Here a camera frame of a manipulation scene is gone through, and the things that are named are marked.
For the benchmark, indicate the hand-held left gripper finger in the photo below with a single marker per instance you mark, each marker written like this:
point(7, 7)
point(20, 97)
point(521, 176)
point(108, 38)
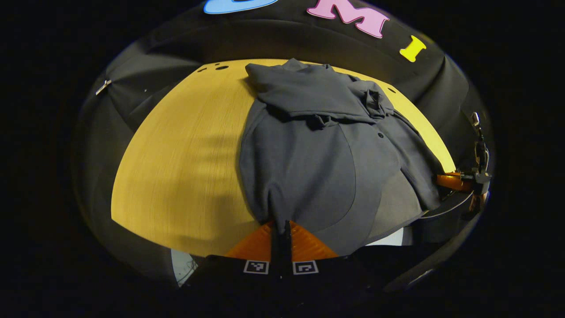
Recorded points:
point(286, 247)
point(276, 247)

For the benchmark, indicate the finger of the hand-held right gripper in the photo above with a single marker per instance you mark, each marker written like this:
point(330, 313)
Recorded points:
point(448, 181)

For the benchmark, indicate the grey polo shirt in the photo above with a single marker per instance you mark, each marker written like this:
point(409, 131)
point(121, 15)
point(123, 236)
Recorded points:
point(309, 168)

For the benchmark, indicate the dark curved bar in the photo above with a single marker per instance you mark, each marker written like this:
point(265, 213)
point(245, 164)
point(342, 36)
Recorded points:
point(441, 260)

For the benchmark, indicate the black backdrop cloth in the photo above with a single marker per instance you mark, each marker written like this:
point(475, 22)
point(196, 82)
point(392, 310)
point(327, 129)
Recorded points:
point(154, 48)

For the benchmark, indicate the white clip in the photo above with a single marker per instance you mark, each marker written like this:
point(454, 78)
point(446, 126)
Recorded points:
point(103, 87)

